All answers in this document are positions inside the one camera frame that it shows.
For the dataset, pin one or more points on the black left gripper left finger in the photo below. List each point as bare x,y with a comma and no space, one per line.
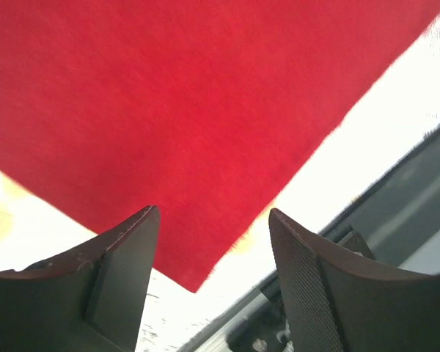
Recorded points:
89,298

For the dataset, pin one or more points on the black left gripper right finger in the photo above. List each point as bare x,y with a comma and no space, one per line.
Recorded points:
337,300

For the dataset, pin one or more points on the red t shirt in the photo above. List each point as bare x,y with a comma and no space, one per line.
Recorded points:
205,109

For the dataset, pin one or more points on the aluminium mounting rail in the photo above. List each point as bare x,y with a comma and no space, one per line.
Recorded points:
395,222

